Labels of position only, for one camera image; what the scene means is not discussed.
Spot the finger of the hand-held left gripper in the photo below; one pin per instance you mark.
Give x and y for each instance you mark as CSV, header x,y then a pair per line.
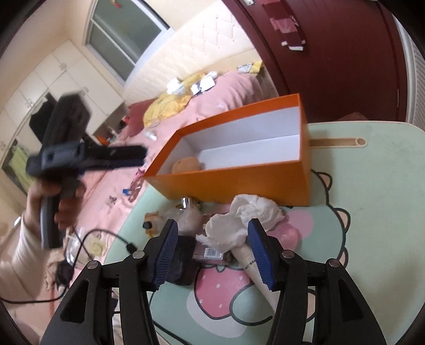
x,y
126,151
116,163

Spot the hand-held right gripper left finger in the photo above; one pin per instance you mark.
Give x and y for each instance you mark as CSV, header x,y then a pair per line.
x,y
164,255

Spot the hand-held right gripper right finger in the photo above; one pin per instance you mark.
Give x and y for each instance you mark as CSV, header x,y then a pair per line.
x,y
262,255

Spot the beige cosmetic tube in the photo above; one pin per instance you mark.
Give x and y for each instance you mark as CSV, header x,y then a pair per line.
x,y
247,262

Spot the plush toy dog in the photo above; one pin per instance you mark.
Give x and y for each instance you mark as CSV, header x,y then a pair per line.
x,y
152,220

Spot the white tissue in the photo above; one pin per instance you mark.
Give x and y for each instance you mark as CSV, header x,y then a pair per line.
x,y
245,215

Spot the clear plastic bottle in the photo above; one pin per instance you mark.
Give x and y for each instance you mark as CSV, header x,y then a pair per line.
x,y
189,219

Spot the brown plush toy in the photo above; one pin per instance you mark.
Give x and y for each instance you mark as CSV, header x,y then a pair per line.
x,y
186,164

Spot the orange cardboard box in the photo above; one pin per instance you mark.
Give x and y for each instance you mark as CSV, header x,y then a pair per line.
x,y
249,182

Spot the person's left forearm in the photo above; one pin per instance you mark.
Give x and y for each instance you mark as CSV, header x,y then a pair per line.
x,y
26,258

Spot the light green cartoon desktop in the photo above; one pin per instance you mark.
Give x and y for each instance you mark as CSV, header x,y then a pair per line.
x,y
365,185

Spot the person's left hand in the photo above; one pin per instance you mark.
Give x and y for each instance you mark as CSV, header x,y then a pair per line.
x,y
69,209

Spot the black pouch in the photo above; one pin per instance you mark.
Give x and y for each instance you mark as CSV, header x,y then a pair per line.
x,y
184,265

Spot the orange bottle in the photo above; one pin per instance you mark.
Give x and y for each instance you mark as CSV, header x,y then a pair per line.
x,y
102,139

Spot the black hanging cloth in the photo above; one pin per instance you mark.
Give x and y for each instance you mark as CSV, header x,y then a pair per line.
x,y
38,119

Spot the dark red pillow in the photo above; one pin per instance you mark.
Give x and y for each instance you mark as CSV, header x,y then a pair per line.
x,y
136,116

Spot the white cabinet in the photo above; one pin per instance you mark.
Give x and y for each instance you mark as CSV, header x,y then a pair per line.
x,y
49,76

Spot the brown snack packet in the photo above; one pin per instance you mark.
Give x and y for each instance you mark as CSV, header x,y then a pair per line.
x,y
209,253

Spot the large yellow pillow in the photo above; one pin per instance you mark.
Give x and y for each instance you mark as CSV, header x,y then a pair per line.
x,y
166,106

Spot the white charger box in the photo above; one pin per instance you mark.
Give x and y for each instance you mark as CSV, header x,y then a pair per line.
x,y
173,85

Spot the pink blanket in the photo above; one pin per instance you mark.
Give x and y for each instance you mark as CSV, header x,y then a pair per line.
x,y
206,106

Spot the window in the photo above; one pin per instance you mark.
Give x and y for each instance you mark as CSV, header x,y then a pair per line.
x,y
126,33

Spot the cream tufted headboard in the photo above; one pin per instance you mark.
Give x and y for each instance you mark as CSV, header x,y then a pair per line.
x,y
199,49

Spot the small yellow printed pillow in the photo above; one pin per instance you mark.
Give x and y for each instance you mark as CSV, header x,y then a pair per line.
x,y
250,67

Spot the dark red wooden door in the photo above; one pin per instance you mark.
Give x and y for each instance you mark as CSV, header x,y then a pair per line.
x,y
332,66

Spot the white louvered closet door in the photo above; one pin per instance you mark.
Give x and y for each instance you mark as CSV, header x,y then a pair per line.
x,y
416,83

